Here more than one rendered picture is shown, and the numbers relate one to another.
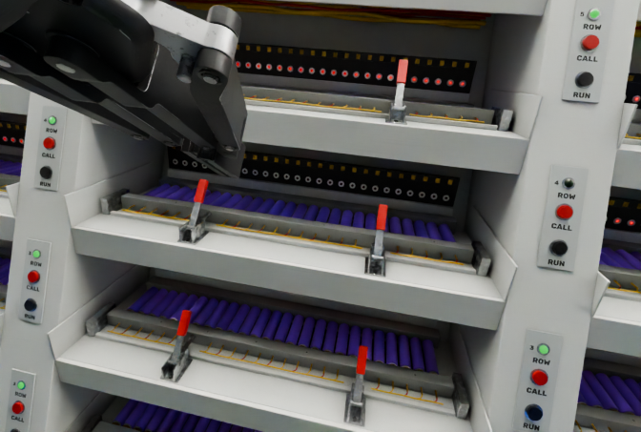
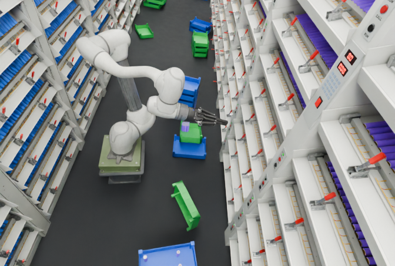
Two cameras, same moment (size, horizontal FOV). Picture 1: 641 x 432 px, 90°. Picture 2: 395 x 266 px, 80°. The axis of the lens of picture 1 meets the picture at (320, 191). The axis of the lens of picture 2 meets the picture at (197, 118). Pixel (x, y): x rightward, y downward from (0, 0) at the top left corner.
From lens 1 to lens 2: 123 cm
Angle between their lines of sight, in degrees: 79
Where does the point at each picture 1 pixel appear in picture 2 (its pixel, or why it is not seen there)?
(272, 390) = (243, 160)
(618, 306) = (265, 212)
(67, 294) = (238, 114)
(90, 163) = (247, 94)
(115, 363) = (237, 132)
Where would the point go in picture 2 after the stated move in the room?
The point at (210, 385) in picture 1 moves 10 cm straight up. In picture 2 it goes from (239, 149) to (243, 140)
